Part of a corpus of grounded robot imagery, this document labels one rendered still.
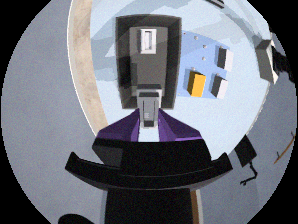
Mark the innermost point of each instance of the yellow block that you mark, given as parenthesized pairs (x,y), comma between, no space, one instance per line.
(196,84)

